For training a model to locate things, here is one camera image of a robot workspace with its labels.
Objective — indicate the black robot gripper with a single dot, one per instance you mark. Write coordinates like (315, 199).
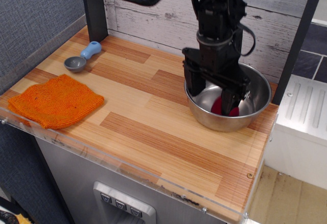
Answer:
(220, 66)

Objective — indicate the red egg-shaped object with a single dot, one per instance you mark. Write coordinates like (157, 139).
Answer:
(217, 108)

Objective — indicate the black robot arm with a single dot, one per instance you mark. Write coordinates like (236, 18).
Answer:
(220, 36)

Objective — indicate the stainless steel bowl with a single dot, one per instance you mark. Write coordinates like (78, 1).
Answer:
(255, 102)

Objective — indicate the yellow object bottom left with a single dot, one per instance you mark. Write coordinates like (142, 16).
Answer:
(20, 219)

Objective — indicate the white toy sink unit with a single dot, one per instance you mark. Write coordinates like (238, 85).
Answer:
(297, 145)

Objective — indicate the clear acrylic edge guard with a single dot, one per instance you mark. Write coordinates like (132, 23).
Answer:
(155, 182)

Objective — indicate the orange knitted cloth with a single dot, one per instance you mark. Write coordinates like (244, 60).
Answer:
(56, 104)

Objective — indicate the silver toy fridge cabinet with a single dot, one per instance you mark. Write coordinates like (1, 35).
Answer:
(95, 194)

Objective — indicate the grey scoop blue handle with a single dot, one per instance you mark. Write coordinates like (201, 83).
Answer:
(76, 64)

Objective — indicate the black right frame post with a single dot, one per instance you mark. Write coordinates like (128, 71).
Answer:
(300, 35)

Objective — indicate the black frame post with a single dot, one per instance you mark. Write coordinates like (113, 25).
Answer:
(300, 35)
(96, 19)

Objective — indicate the black left frame post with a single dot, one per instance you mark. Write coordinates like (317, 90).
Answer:
(96, 19)

